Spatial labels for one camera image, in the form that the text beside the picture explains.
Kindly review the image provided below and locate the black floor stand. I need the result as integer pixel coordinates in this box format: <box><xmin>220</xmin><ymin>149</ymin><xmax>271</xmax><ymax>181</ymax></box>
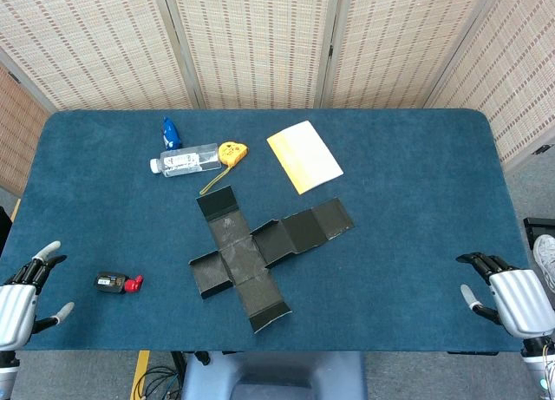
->
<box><xmin>523</xmin><ymin>216</ymin><xmax>555</xmax><ymax>249</ymax></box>

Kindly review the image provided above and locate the clear plastic bottle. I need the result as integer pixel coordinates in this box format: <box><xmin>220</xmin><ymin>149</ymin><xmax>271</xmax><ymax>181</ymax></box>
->
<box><xmin>149</xmin><ymin>142</ymin><xmax>221</xmax><ymax>178</ymax></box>

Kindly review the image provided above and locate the yellow tape measure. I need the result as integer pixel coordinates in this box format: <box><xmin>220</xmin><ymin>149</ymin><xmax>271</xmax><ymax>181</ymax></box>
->
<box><xmin>199</xmin><ymin>141</ymin><xmax>251</xmax><ymax>196</ymax></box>

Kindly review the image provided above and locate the floor cable bundle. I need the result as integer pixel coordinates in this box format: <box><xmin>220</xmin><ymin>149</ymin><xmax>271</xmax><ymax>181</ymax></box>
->
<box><xmin>132</xmin><ymin>351</ymin><xmax>187</xmax><ymax>400</ymax></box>

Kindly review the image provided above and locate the blue carpeted table surface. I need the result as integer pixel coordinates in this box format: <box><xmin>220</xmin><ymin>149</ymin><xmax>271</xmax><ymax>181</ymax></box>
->
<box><xmin>0</xmin><ymin>108</ymin><xmax>555</xmax><ymax>353</ymax></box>

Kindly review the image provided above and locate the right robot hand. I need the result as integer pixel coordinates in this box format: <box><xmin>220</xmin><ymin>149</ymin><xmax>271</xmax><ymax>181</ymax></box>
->
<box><xmin>455</xmin><ymin>251</ymin><xmax>555</xmax><ymax>339</ymax></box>

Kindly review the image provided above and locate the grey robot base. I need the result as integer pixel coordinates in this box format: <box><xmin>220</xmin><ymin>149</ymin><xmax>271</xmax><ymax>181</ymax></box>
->
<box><xmin>181</xmin><ymin>351</ymin><xmax>369</xmax><ymax>400</ymax></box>

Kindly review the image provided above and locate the black cardboard box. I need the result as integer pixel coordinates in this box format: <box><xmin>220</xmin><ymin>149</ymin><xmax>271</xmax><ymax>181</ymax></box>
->
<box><xmin>188</xmin><ymin>185</ymin><xmax>356</xmax><ymax>333</ymax></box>

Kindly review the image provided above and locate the white sneaker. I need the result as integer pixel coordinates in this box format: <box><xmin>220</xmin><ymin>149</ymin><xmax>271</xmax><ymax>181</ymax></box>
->
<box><xmin>532</xmin><ymin>233</ymin><xmax>555</xmax><ymax>295</ymax></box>

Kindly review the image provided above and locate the black and red clamp tool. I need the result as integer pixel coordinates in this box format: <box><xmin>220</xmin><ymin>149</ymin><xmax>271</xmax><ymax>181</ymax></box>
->
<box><xmin>95</xmin><ymin>272</ymin><xmax>144</xmax><ymax>295</ymax></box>

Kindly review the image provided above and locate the small blue packet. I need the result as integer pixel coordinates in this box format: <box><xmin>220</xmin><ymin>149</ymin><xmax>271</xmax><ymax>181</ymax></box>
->
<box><xmin>161</xmin><ymin>116</ymin><xmax>183</xmax><ymax>150</ymax></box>

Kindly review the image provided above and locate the yellow and white booklet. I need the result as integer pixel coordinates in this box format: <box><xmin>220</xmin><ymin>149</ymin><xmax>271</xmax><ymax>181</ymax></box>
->
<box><xmin>265</xmin><ymin>120</ymin><xmax>345</xmax><ymax>196</ymax></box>

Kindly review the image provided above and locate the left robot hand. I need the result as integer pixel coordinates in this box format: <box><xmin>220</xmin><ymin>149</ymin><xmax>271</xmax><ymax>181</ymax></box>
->
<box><xmin>0</xmin><ymin>240</ymin><xmax>75</xmax><ymax>351</ymax></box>

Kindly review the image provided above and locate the woven folding screen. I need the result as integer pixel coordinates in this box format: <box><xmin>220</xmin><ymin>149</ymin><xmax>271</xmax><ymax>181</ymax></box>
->
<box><xmin>0</xmin><ymin>0</ymin><xmax>555</xmax><ymax>197</ymax></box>

